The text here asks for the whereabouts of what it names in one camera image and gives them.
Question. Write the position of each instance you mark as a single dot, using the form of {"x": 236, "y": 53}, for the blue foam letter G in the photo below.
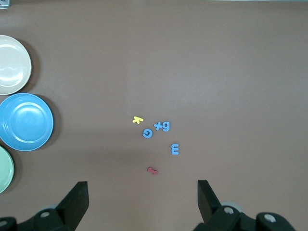
{"x": 145, "y": 133}

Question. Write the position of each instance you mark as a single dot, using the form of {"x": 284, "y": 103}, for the beige plate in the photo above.
{"x": 12, "y": 65}

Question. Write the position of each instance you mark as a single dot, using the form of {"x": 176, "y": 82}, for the yellow foam letter k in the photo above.
{"x": 137, "y": 119}

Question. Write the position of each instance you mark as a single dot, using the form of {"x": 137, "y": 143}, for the blue foam number six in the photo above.
{"x": 166, "y": 128}

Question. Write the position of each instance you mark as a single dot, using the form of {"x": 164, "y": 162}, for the brown table mat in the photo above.
{"x": 192, "y": 72}

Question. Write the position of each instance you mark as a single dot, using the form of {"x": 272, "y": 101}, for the blue plate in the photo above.
{"x": 26, "y": 121}

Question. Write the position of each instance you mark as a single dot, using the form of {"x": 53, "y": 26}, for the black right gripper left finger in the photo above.
{"x": 62, "y": 214}

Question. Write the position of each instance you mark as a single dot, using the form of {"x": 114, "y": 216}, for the small red foam letter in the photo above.
{"x": 152, "y": 170}

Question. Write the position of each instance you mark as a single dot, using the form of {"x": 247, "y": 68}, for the blue foam number three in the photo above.
{"x": 175, "y": 152}

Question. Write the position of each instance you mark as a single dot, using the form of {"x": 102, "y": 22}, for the blue foam letter x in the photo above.
{"x": 158, "y": 126}

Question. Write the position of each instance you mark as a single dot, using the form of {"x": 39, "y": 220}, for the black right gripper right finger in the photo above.
{"x": 216, "y": 216}

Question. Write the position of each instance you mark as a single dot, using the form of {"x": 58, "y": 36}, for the light green plate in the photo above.
{"x": 4, "y": 168}

